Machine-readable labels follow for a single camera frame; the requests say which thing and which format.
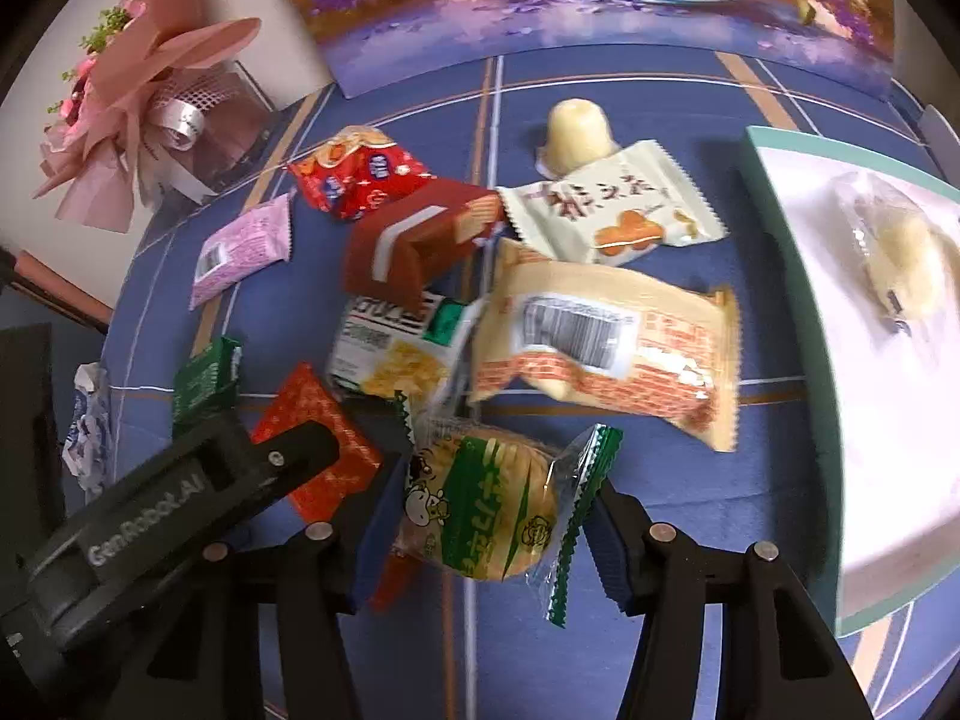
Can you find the white blue crumpled wrapper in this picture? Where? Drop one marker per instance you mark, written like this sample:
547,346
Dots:
86,435

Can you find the white yellow snack packet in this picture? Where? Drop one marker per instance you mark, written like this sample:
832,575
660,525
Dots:
390,367

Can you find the pale snack packet orange print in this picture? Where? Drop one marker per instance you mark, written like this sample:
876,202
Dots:
600,210

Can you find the blue checked tablecloth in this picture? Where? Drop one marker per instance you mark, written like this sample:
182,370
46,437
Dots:
450,127

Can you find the clear acrylic bouquet stand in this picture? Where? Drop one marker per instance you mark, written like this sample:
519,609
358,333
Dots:
232,135

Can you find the pink wrapped flower bouquet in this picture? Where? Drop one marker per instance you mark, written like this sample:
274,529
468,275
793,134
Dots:
135,82

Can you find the brown red snack packet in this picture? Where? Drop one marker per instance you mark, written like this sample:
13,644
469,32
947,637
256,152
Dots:
405,247

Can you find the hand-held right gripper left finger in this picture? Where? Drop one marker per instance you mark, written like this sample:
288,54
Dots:
379,521

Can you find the dark green small packet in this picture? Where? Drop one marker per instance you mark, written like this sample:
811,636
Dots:
202,382

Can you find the pink snack packet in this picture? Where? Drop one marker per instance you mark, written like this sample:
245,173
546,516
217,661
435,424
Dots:
240,247

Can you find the red orange patterned packet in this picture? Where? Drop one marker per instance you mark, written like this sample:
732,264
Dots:
311,405

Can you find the clear wrapped pale pastry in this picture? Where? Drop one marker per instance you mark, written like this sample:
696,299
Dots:
900,255

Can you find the dark furniture panel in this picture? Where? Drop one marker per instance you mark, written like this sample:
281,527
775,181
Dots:
26,420

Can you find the green rice cracker packet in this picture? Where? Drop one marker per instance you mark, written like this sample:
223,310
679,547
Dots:
480,510

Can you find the teal white box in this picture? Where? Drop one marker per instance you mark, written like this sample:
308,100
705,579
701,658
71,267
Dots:
862,427

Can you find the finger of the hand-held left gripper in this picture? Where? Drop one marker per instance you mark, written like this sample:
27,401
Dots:
304,451

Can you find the red cartoon snack packet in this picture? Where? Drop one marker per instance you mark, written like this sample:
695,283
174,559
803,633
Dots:
352,180

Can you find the cream brick-pattern snack packet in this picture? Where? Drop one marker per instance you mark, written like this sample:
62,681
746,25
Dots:
600,375

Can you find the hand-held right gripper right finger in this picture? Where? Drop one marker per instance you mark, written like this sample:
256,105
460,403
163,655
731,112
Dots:
611,544

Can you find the floral painting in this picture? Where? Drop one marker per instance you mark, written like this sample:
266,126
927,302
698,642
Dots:
600,15

